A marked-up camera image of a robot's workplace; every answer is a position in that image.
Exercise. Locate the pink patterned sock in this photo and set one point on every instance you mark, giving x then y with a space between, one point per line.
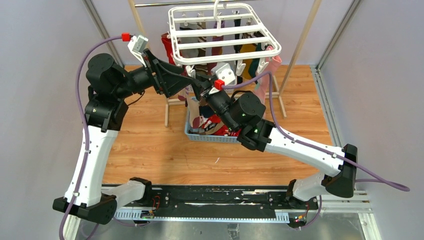
263 84

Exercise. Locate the white clip sock hanger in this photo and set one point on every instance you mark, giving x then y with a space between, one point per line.
228 24

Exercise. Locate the mustard yellow sock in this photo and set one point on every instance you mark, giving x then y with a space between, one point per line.
248 48

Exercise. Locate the maroon purple striped beige sock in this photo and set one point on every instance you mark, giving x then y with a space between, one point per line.
183 94

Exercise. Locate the pile of socks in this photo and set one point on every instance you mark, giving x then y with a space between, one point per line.
204 121

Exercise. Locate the wooden clothes rack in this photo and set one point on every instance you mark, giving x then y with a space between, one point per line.
314 8

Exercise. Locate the brown striped sock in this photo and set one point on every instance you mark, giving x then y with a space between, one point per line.
201 68

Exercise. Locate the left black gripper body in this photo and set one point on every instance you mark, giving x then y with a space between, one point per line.
153 66

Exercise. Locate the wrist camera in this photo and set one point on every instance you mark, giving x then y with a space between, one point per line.
136 46
224 72

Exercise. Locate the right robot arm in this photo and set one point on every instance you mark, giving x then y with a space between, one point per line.
244 115

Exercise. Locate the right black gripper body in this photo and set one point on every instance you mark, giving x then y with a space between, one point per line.
203 90

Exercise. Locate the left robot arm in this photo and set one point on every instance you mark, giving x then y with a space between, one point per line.
102 118

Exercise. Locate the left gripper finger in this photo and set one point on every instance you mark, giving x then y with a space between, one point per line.
168 70
172 84

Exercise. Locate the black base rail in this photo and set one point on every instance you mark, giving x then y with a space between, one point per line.
259 203

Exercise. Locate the white plastic basket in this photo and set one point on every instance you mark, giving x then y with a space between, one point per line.
189 89

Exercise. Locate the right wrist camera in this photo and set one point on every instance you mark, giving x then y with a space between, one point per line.
224 72

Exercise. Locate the red sock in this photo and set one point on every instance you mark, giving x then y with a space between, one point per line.
166 41

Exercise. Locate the blue plastic basket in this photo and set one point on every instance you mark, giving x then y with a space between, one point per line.
206 138

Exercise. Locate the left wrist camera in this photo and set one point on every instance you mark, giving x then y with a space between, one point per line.
136 46

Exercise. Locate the dark green sock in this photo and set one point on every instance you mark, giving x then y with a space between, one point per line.
252 70

